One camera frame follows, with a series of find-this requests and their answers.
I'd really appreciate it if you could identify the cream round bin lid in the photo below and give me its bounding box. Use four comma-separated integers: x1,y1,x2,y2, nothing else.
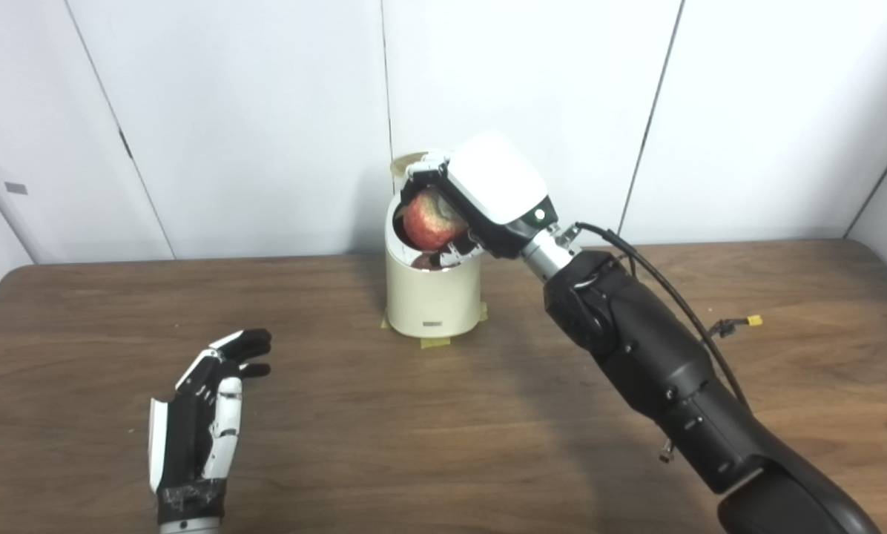
390,152,431,195

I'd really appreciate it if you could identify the cream-colored bin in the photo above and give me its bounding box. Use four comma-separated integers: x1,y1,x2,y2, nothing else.
384,172,483,339

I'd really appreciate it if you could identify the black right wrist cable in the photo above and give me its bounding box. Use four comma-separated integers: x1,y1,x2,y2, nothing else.
576,221,753,413

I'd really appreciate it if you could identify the black cable yellow connector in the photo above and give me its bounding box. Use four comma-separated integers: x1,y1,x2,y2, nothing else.
706,314,764,339

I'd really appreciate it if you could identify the red apple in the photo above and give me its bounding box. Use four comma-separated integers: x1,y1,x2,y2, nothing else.
402,188,469,251

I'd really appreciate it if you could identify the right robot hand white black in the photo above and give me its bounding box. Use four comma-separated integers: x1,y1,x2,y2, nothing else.
401,131,560,269

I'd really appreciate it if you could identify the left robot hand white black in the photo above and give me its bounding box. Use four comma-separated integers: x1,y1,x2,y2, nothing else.
148,329,273,524

